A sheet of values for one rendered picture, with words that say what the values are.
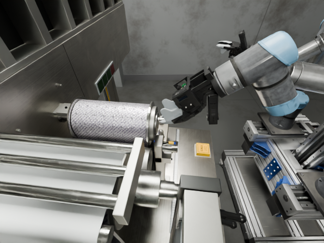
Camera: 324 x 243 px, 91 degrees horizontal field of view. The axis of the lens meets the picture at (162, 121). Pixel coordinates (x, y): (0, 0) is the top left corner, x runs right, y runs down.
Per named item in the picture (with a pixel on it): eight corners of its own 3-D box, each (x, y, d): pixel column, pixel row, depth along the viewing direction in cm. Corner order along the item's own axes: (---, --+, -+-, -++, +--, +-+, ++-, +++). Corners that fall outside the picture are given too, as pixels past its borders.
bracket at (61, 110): (70, 116, 52) (68, 112, 51) (54, 115, 53) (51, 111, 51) (78, 107, 56) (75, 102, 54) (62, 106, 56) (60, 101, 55)
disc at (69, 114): (70, 145, 50) (65, 98, 47) (68, 145, 50) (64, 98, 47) (94, 131, 65) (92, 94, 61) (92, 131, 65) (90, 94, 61)
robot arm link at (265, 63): (306, 69, 32) (294, 31, 28) (249, 96, 37) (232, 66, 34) (289, 56, 38) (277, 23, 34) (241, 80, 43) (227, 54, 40)
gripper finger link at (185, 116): (170, 113, 49) (195, 99, 45) (174, 116, 50) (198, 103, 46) (170, 123, 46) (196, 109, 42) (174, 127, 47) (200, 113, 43)
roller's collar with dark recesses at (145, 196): (157, 213, 30) (157, 201, 25) (126, 209, 30) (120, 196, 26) (161, 180, 34) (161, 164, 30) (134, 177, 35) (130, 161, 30)
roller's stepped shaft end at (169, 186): (191, 205, 29) (194, 198, 27) (158, 201, 30) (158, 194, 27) (191, 187, 31) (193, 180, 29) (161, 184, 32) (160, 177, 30)
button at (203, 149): (209, 156, 85) (210, 154, 83) (195, 155, 86) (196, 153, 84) (208, 146, 90) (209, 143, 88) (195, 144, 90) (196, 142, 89)
